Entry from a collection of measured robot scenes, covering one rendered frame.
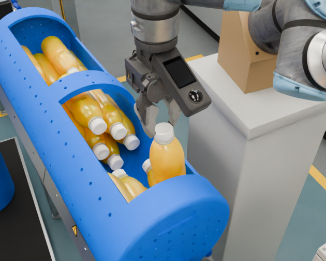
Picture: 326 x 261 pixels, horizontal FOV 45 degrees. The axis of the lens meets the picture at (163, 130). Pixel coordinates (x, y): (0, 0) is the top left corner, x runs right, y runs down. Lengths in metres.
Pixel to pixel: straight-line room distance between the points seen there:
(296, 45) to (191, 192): 0.36
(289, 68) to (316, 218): 1.57
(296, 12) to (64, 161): 0.57
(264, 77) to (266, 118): 0.12
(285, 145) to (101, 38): 2.62
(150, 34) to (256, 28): 0.44
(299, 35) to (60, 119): 0.54
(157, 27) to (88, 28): 3.13
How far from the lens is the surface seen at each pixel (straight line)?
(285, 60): 0.85
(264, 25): 0.99
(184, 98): 0.62
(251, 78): 1.06
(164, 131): 0.75
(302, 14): 0.87
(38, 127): 0.99
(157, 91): 0.68
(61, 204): 1.18
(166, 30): 0.62
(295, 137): 1.17
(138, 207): 0.72
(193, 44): 3.45
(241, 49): 1.05
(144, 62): 0.70
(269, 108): 1.05
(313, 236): 2.25
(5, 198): 2.14
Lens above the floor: 1.81
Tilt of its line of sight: 44 degrees down
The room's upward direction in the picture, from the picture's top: straight up
